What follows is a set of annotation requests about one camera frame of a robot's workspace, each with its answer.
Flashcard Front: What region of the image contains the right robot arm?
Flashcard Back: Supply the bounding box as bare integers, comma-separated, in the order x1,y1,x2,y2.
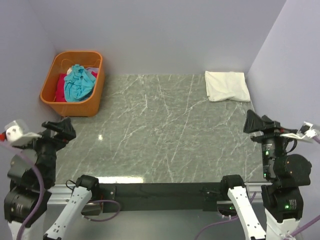
221,110,319,240

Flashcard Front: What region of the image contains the red t shirt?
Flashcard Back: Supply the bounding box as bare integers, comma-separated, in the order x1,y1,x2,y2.
55,72,98,102

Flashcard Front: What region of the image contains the lavender cloth in basket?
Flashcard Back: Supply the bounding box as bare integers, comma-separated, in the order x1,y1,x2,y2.
85,67,99,74

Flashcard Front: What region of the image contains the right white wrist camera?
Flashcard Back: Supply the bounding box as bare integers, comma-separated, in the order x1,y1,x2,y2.
280,121,320,144

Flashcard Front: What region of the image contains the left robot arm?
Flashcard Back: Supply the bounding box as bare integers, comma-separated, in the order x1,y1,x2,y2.
0,117,102,240

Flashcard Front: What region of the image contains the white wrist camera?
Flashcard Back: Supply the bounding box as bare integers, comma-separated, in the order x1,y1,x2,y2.
0,119,42,147
280,121,320,144

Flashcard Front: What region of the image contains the white t shirt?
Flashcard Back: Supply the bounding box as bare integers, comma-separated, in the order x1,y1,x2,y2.
204,71,251,102

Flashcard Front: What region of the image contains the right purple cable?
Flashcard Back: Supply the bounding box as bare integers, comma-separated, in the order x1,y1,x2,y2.
194,136,320,240

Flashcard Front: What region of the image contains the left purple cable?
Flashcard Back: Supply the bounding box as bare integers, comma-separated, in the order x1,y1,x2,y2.
0,142,121,240

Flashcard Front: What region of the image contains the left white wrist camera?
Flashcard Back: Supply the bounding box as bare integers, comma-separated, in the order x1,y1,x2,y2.
0,119,42,147

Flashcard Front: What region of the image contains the black base beam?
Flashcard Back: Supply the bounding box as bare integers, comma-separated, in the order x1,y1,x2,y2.
100,182,232,212

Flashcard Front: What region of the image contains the aluminium frame rail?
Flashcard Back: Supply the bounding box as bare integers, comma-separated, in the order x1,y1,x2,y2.
48,182,264,205

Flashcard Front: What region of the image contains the orange plastic basket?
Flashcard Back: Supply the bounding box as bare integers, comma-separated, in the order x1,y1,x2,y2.
39,50,105,117

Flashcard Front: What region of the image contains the teal t shirt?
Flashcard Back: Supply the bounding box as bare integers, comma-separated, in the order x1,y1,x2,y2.
63,64,97,103

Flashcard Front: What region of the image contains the purple cable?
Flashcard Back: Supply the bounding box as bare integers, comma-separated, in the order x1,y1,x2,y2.
194,136,320,240
0,142,121,240

